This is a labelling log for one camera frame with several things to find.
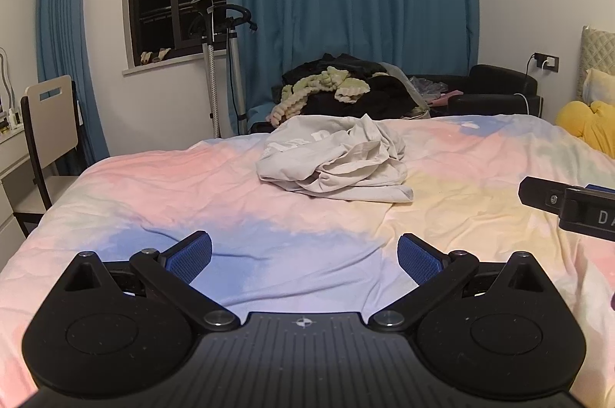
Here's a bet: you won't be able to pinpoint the white charging cable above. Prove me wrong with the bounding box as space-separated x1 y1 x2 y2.
511 92 532 117

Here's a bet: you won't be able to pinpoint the cream green knitted scarf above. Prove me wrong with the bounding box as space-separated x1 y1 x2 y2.
267 65 372 127

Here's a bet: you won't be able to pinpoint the clear plastic bag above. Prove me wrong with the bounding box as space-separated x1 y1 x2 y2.
409 76 451 100

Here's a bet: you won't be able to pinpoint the wall socket with white charger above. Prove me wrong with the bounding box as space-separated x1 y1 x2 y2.
526 51 561 75

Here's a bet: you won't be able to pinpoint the cream pillow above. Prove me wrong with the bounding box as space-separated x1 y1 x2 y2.
583 68 615 107

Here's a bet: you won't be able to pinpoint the small bottles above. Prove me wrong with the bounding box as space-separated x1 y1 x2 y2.
0 98 25 136

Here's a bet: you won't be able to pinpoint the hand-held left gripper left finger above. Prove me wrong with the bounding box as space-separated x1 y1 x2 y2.
62 230 242 333

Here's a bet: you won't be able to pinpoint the pile of dark clothes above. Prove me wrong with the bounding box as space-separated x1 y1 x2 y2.
281 51 433 121

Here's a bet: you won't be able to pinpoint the white curved lamp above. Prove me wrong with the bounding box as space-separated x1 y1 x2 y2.
0 47 13 111

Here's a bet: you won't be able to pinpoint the black sofa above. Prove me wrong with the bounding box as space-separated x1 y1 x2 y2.
246 64 545 136

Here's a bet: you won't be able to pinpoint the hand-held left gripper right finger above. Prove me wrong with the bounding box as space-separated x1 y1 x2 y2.
367 232 553 333

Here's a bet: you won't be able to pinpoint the yellow plush toy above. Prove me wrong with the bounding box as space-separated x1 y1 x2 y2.
554 99 615 160

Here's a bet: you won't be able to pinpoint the beige quilted headboard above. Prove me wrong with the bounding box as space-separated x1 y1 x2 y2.
574 25 615 102

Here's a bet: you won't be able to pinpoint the white t-shirt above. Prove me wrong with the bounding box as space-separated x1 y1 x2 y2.
256 114 415 203

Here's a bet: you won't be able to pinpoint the pastel tie-dye bedsheet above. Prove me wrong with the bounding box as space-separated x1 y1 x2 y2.
0 113 615 408

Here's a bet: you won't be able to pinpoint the beige cloth on sill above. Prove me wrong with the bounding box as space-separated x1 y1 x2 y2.
139 47 172 64

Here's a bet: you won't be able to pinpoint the pink cloth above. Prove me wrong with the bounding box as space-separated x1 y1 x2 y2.
427 90 463 107

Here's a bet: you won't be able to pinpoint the white desk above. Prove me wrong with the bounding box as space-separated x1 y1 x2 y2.
0 127 33 256

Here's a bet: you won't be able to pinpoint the blue curtain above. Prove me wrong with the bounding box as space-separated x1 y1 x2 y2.
225 0 482 136
36 0 130 177

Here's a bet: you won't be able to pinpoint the beige chair with black frame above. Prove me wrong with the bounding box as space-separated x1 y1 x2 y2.
13 75 95 239

